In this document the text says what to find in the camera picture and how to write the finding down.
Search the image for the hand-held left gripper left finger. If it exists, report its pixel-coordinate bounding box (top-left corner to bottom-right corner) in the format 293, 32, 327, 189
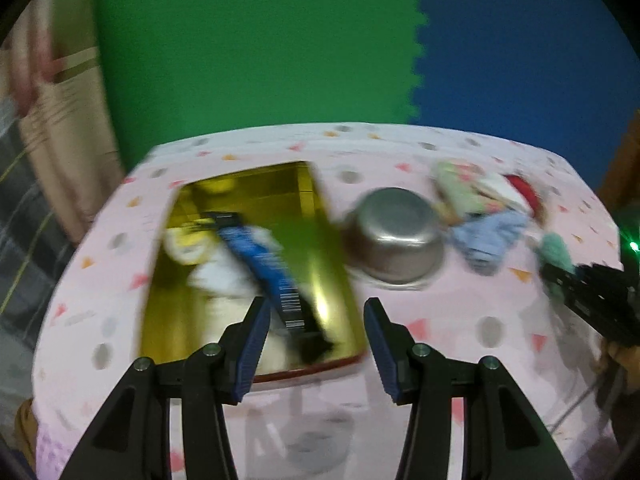
60, 296, 271, 480

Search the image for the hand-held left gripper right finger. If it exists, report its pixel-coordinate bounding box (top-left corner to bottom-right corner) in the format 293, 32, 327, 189
364, 298, 576, 480

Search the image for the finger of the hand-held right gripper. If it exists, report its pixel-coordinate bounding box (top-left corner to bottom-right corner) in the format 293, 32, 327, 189
541, 262, 590, 311

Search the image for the mint green fluffy scrunchie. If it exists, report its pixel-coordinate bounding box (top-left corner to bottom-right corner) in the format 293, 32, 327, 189
537, 232, 576, 297

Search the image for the white towel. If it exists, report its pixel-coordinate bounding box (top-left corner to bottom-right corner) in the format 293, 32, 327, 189
189, 225, 287, 306

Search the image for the black and blue packet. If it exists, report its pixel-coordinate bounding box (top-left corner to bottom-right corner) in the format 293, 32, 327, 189
200, 211, 337, 363

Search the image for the red and white satin scrunchie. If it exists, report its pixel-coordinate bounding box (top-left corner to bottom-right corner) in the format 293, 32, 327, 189
480, 172, 547, 222

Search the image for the cream satin scrunchie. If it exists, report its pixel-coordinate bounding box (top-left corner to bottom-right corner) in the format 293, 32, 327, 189
164, 227, 217, 267

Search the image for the red tin box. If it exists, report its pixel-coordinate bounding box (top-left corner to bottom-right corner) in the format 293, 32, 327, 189
137, 160, 368, 377

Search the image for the light blue fluffy sock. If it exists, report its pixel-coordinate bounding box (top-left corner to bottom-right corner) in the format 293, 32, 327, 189
450, 211, 531, 277

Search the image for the steel bowl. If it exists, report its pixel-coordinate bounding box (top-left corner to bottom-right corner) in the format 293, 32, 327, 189
342, 187, 446, 285

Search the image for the pastel striped fluffy sock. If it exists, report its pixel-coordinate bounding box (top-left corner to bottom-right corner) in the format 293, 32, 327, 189
432, 160, 506, 222

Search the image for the brown wooden door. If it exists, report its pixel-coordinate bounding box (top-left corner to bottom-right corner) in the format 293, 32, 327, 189
597, 110, 640, 203

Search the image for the pink printed tablecloth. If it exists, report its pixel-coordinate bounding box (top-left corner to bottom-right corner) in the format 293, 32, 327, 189
30, 120, 626, 480

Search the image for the blue foam mat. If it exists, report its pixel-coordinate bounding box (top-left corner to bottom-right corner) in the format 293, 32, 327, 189
407, 0, 640, 196

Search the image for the grey plaid cloth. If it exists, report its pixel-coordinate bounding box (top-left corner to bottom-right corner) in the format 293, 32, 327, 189
0, 100, 96, 361

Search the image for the green foam mat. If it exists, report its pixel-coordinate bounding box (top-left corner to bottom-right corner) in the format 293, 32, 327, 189
92, 0, 431, 158

